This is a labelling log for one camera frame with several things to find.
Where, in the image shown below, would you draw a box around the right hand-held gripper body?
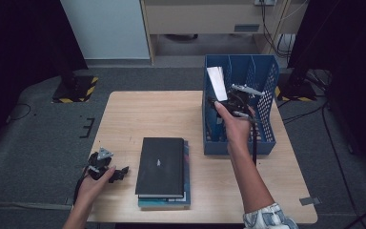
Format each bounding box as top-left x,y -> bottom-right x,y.
225,83 -> 266,125

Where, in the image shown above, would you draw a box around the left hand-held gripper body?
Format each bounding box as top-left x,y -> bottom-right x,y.
86,146 -> 114,181

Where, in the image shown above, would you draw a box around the bright blue book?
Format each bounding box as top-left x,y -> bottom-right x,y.
205,65 -> 231,143

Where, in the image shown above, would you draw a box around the black book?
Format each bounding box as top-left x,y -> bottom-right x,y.
134,136 -> 186,199

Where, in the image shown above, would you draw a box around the blue plastic file rack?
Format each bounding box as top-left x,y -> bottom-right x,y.
201,53 -> 280,156

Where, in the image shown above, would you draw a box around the dark blue illustrated book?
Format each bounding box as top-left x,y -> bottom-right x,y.
137,139 -> 193,211

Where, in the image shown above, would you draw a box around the person's left hand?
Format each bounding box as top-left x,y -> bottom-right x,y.
75,165 -> 117,211

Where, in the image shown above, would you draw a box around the person's right hand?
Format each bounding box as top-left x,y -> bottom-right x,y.
213,100 -> 255,151

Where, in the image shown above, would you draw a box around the black floor tape mark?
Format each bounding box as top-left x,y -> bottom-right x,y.
78,117 -> 95,139

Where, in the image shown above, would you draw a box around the grey tape strip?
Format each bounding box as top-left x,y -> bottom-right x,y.
64,195 -> 81,205
298,197 -> 322,206

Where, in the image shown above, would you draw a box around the grey desk label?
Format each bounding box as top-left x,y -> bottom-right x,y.
234,23 -> 261,33

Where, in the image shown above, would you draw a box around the beige wooden desk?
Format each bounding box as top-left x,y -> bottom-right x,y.
139,0 -> 309,66

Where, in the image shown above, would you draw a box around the dark curtain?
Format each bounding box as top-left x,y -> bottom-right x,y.
287,0 -> 366,179

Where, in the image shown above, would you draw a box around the white patterned sleeve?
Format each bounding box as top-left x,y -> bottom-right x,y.
242,202 -> 300,229

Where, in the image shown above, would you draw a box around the white cabinet panel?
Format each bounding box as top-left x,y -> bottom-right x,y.
59,0 -> 151,60

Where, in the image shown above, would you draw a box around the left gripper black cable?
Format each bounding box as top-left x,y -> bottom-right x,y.
72,166 -> 92,208

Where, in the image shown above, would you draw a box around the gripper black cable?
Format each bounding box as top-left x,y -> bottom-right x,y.
72,166 -> 92,208
234,109 -> 258,166

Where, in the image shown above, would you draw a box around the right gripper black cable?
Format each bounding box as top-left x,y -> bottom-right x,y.
234,109 -> 258,166

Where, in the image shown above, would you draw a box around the black floor cable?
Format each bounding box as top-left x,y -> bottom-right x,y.
280,103 -> 363,229
8,103 -> 32,123

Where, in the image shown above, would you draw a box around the hanging black cables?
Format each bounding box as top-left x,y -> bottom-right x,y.
259,0 -> 296,60

